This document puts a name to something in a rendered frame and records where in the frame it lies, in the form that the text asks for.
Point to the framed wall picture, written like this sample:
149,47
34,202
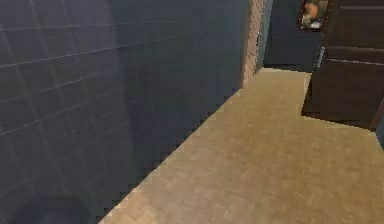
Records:
312,14

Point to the dark brown room door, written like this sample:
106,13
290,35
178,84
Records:
353,73

